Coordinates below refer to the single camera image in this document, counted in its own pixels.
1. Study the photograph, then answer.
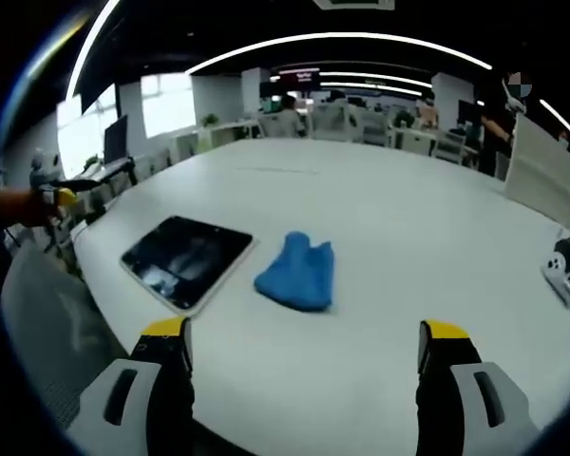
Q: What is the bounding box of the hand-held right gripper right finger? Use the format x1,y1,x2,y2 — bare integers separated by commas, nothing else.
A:
414,319,542,456

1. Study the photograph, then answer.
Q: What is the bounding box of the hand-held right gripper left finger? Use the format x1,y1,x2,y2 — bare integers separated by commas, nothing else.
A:
67,316,197,456

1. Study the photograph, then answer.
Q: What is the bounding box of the dark mirror with white frame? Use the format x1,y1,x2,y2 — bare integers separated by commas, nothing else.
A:
119,215,258,317

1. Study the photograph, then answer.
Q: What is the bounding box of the blue cleaning cloth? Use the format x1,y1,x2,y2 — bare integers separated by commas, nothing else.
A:
253,230,336,314

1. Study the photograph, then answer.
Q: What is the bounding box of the black computer monitor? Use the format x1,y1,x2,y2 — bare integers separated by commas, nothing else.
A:
103,113,130,164

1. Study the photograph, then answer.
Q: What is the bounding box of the grey mesh office chair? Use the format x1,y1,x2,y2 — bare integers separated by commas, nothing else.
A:
0,240,130,431

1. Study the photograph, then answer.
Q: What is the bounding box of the curved ceiling light strip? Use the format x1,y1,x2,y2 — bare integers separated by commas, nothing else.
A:
64,0,124,102
184,31,494,76

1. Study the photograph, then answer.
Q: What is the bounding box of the white game controller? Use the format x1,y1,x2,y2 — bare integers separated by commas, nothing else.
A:
540,253,570,325

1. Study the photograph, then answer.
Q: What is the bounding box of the black round device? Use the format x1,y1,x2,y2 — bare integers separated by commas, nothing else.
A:
552,237,570,276

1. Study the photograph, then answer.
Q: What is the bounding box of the white chair back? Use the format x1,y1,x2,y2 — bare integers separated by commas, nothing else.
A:
503,113,570,230

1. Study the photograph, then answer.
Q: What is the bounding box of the wall screen with red banner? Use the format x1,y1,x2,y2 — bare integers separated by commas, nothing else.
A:
276,67,323,90

